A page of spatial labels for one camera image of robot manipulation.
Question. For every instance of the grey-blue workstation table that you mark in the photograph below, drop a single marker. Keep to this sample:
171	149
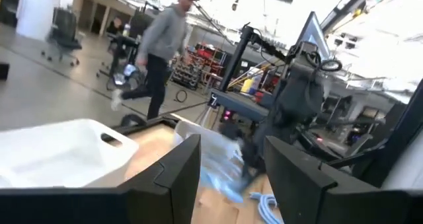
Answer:
241	103

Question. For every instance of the black rolling cart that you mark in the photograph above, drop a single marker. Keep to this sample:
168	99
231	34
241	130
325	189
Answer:
124	49

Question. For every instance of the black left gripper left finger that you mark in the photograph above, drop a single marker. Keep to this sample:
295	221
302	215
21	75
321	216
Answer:
165	191

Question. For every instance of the shelf with red bins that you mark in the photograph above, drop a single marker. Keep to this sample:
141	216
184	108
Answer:
198	65

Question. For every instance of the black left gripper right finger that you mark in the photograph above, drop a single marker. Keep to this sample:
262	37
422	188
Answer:
304	191

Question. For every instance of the tilted computer monitor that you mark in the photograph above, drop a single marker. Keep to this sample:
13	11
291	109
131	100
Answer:
312	35

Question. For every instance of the person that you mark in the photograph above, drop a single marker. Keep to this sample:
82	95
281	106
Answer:
114	26
162	39

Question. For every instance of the white plastic bin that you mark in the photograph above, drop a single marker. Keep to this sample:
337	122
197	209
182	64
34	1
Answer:
59	151

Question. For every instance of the yellow bottle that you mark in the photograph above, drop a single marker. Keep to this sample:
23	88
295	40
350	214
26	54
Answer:
247	86

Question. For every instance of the black rig frame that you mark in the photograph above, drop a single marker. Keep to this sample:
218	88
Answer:
396	144

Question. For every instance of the black office chair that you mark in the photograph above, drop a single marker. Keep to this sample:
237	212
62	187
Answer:
64	32

